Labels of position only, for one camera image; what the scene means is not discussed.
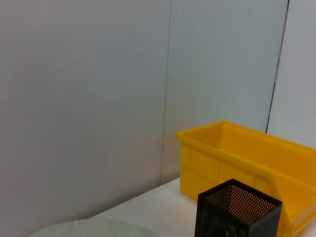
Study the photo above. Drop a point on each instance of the black mesh pen holder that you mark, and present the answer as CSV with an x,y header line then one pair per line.
x,y
217,217

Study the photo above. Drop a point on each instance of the yellow plastic bin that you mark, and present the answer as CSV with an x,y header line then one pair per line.
x,y
202,160

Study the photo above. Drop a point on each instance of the pale green glass fruit plate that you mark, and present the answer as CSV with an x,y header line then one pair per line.
x,y
98,228

